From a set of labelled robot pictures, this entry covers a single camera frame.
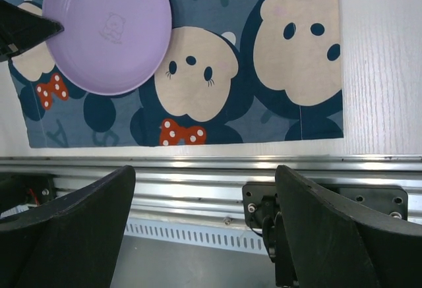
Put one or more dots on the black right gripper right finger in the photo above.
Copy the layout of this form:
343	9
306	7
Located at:
336	242

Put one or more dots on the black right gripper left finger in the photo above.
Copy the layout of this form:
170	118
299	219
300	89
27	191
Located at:
72	241

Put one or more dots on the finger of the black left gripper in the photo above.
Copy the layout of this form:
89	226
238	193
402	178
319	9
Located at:
22	30

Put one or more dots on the purple plastic plate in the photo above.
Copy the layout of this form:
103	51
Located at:
109	47

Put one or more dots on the blue cartoon placemat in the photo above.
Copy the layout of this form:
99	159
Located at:
235	71

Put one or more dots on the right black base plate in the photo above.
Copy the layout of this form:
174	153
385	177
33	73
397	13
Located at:
261	199

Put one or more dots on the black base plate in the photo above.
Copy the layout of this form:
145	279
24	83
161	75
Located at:
261	199
22	189

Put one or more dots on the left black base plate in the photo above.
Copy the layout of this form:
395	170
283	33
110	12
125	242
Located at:
22	189

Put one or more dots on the perforated cable duct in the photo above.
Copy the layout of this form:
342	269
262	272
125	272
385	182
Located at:
225	238

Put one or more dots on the aluminium mounting rail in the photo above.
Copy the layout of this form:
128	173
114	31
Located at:
207	190

